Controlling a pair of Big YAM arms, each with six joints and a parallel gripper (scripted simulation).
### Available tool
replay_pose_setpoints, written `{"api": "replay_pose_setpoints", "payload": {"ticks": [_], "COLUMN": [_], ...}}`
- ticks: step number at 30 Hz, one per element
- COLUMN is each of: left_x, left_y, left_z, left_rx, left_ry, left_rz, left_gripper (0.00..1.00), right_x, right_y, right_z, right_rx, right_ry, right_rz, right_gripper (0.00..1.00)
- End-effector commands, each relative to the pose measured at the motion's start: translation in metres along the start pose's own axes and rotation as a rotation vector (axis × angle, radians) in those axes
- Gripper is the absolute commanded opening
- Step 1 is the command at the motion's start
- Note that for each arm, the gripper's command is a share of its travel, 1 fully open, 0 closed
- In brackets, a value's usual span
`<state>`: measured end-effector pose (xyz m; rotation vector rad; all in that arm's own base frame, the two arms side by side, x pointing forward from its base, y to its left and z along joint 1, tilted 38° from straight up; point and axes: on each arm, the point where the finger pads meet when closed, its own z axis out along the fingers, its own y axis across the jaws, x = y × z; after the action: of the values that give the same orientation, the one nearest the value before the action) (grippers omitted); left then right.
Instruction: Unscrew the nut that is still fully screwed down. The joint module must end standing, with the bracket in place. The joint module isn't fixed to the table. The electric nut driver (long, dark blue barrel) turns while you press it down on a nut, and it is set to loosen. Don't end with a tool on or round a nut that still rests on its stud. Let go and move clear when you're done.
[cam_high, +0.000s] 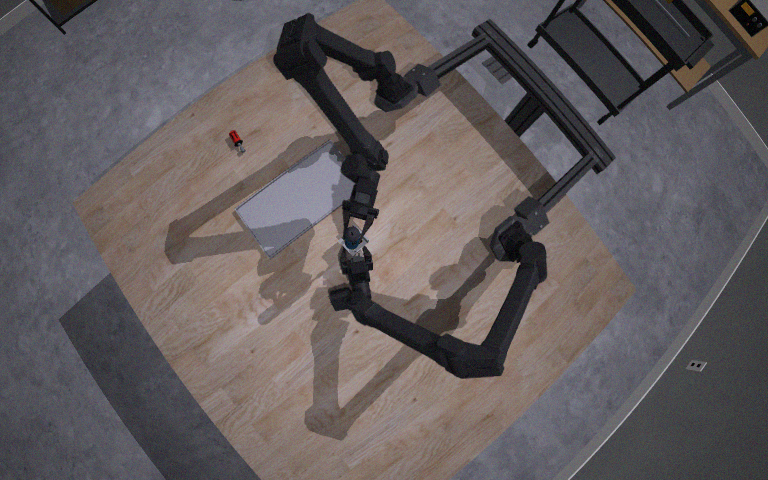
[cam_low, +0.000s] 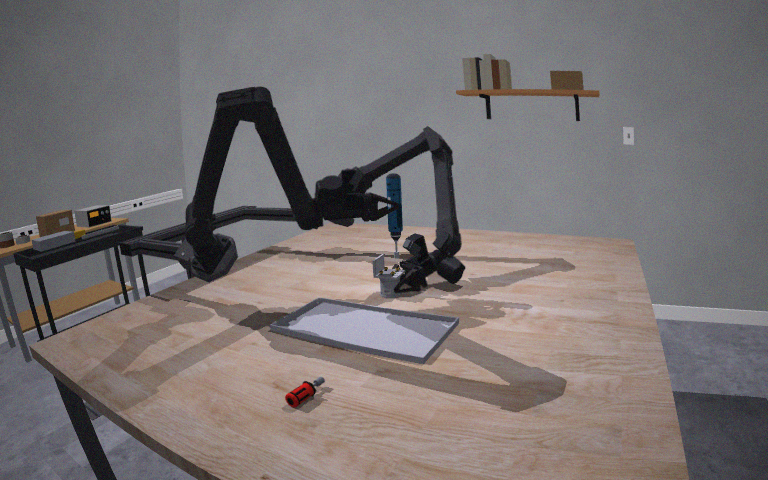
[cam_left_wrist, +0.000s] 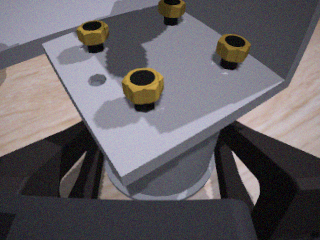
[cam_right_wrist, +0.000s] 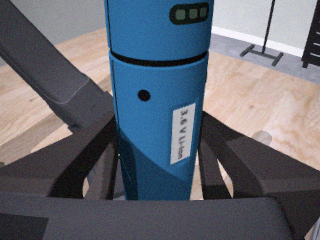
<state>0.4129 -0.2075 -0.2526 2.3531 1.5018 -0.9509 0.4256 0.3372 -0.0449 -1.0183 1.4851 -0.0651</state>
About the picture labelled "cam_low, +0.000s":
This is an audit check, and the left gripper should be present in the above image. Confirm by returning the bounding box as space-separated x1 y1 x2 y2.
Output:
392 261 434 293

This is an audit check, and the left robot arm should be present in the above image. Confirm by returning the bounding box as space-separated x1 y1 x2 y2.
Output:
346 127 466 284

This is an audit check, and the blue nut driver barrel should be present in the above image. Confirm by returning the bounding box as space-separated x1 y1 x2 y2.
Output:
386 173 403 259

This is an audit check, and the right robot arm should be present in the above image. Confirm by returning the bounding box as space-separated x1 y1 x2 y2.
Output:
185 87 364 275

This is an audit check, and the grey metal bracket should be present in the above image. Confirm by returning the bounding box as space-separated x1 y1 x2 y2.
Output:
373 254 405 279

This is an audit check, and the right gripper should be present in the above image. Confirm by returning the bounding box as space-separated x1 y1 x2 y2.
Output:
341 193 399 222

